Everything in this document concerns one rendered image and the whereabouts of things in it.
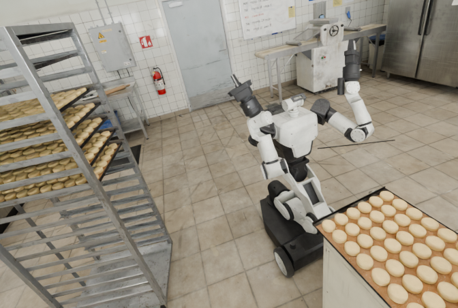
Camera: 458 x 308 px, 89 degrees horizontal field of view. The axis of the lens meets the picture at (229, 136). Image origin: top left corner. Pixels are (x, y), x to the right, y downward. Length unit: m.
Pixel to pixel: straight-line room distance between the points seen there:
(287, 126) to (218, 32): 3.66
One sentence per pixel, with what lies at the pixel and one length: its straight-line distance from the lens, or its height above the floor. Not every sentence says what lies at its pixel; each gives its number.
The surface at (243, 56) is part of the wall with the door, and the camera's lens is 4.97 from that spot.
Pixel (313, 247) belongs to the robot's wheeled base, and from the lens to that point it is 1.91.
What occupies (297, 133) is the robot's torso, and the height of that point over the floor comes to 1.05.
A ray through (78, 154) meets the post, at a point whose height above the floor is 1.32.
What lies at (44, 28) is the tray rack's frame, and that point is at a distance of 1.28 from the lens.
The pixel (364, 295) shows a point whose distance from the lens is 1.12.
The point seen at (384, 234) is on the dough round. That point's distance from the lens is 1.09.
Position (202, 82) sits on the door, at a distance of 4.89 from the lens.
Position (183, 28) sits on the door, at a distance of 4.73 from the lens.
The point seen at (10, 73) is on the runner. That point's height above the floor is 1.68.
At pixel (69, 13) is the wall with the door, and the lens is 4.86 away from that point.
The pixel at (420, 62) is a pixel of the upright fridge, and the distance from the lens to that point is 4.96.
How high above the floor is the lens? 1.74
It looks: 28 degrees down
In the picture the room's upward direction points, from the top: 12 degrees counter-clockwise
